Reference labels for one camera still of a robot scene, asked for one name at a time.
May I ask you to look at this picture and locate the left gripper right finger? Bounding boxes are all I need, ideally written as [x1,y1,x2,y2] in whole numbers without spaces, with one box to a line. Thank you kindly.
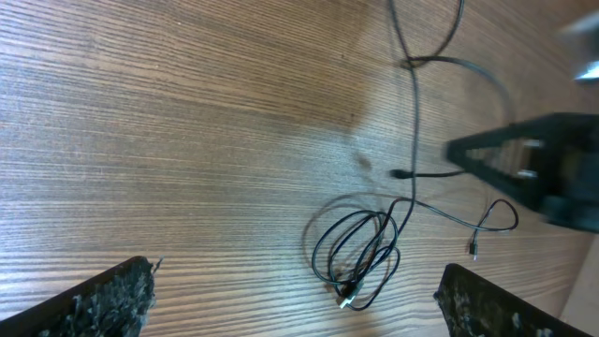
[433,263,590,337]

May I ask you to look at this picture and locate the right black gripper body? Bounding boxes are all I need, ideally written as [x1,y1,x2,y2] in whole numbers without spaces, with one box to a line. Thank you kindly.
[539,135,598,234]

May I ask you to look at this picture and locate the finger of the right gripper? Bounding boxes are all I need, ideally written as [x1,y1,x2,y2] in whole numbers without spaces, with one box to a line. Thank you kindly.
[446,112,598,211]

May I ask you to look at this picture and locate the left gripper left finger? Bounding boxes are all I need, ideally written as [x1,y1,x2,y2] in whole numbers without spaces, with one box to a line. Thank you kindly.
[1,256,157,337]

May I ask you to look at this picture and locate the thin black cable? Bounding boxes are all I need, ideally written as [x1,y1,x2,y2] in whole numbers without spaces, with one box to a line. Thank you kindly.
[389,168,519,262]
[311,0,467,313]

